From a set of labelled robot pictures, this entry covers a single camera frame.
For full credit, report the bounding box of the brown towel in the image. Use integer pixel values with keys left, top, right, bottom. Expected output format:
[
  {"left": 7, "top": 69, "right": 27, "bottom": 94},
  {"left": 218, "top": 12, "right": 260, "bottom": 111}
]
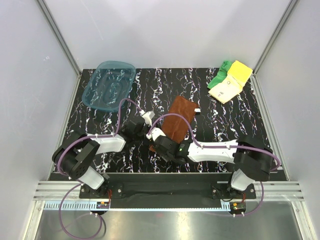
[{"left": 160, "top": 96, "right": 199, "bottom": 144}]

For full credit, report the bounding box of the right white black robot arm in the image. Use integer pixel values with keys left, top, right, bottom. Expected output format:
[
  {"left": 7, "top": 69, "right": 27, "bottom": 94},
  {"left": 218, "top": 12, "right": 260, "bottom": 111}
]
[{"left": 152, "top": 135, "right": 273, "bottom": 199}]

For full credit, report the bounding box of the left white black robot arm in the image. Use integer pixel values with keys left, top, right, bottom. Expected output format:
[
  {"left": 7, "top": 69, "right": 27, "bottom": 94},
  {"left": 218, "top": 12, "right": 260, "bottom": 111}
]
[{"left": 52, "top": 116, "right": 152, "bottom": 198}]

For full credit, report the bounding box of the teal transparent plastic bin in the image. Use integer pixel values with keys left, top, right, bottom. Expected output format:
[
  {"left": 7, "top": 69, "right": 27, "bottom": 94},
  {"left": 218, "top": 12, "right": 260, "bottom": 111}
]
[{"left": 81, "top": 61, "right": 136, "bottom": 113}]

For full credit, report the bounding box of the cream towel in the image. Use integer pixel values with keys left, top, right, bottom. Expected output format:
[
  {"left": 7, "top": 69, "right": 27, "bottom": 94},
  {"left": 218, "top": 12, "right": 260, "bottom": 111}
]
[{"left": 208, "top": 75, "right": 243, "bottom": 104}]

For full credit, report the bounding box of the green towel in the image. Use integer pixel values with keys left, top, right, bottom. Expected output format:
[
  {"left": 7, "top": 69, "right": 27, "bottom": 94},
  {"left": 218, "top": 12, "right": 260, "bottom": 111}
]
[{"left": 207, "top": 60, "right": 233, "bottom": 90}]

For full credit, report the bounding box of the yellow towel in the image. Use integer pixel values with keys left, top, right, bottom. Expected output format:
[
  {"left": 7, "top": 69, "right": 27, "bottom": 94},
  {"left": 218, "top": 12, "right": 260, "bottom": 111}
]
[{"left": 227, "top": 60, "right": 253, "bottom": 87}]

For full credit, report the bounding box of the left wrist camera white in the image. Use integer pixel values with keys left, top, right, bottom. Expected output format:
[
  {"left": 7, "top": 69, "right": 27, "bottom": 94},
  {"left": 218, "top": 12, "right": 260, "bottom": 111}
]
[{"left": 140, "top": 110, "right": 155, "bottom": 126}]

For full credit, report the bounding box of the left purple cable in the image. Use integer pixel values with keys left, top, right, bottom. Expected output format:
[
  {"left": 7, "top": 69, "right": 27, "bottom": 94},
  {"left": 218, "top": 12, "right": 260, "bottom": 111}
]
[{"left": 56, "top": 98, "right": 146, "bottom": 238}]

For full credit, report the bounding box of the purple cable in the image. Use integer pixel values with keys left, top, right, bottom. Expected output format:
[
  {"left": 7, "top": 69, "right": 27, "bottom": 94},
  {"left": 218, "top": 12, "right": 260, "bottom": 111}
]
[
  {"left": 147, "top": 113, "right": 282, "bottom": 218},
  {"left": 56, "top": 98, "right": 146, "bottom": 238}
]

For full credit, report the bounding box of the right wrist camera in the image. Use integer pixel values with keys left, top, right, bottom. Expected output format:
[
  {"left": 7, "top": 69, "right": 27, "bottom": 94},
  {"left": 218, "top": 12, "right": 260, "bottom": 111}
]
[{"left": 146, "top": 127, "right": 166, "bottom": 144}]

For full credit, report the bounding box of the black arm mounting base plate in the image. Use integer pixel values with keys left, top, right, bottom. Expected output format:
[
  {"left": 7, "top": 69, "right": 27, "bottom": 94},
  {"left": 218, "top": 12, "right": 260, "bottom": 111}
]
[{"left": 79, "top": 173, "right": 256, "bottom": 200}]

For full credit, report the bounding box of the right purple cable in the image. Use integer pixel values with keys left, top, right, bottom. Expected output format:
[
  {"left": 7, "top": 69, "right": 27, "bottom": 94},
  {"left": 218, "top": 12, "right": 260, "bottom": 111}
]
[{"left": 147, "top": 113, "right": 282, "bottom": 218}]

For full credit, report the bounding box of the right aluminium frame post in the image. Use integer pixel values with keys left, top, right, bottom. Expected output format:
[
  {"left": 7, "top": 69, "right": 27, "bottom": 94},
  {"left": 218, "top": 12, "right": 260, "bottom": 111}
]
[{"left": 253, "top": 0, "right": 301, "bottom": 75}]

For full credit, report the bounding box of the aluminium frame post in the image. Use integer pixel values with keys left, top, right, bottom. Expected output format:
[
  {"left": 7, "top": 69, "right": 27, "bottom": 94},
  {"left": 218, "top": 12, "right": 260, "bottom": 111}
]
[
  {"left": 34, "top": 0, "right": 83, "bottom": 76},
  {"left": 253, "top": 0, "right": 301, "bottom": 75}
]

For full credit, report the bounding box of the aluminium frame rail front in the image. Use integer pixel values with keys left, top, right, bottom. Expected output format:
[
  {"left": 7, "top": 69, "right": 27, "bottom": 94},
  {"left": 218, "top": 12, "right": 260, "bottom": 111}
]
[{"left": 33, "top": 181, "right": 304, "bottom": 212}]

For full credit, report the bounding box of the left aluminium frame post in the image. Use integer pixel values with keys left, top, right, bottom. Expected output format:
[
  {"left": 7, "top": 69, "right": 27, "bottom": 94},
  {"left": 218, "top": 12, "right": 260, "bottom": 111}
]
[{"left": 34, "top": 0, "right": 83, "bottom": 76}]

